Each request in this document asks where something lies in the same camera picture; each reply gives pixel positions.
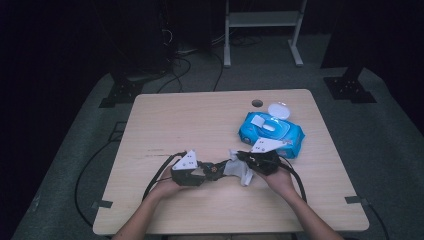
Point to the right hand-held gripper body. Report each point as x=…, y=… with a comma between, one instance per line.
x=266, y=163

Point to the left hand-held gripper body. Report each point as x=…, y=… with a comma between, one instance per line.
x=186, y=175

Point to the white wet wipe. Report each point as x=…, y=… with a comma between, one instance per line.
x=238, y=170

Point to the blue wet wipes pack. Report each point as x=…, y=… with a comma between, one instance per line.
x=283, y=128

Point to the person's left hand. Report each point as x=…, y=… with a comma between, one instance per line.
x=166, y=188

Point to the person's right hand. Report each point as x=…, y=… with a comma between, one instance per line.
x=280, y=183

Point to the black tape strip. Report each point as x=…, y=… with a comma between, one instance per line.
x=102, y=204
x=356, y=199

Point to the black stand base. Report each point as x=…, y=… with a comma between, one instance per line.
x=348, y=88
x=121, y=93

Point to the white metal stand frame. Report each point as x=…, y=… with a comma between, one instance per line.
x=263, y=20

